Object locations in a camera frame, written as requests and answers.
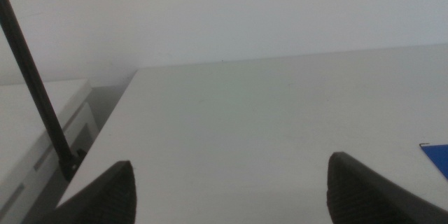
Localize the blue rectangular mat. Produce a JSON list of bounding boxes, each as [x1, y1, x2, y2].
[[419, 143, 448, 181]]

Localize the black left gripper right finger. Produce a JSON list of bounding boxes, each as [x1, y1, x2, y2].
[[326, 151, 448, 224]]

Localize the white side cabinet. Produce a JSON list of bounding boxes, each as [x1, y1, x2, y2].
[[0, 78, 99, 224]]

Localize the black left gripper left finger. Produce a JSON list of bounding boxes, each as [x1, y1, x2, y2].
[[40, 160, 137, 224]]

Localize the black stand pole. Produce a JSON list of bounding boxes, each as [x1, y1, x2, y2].
[[0, 0, 87, 183]]

